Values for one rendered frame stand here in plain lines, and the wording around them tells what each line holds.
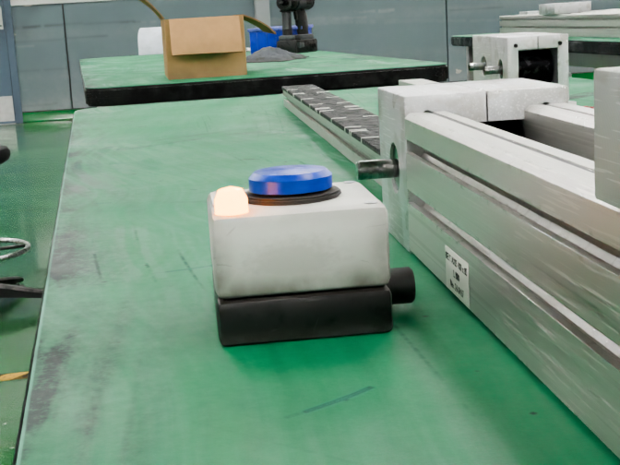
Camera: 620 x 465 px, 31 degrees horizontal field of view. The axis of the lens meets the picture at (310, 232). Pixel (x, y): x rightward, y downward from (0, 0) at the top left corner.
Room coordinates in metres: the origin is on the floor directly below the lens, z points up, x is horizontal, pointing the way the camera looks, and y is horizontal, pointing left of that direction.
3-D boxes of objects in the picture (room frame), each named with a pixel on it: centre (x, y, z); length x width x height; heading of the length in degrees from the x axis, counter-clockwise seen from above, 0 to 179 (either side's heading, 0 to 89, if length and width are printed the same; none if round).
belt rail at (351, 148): (1.34, -0.04, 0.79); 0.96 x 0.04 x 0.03; 6
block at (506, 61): (1.67, -0.33, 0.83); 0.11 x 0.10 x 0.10; 94
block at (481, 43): (1.79, -0.32, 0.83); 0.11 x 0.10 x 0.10; 99
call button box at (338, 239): (0.53, 0.00, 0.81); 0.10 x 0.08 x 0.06; 96
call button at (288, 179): (0.53, 0.01, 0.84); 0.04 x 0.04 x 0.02
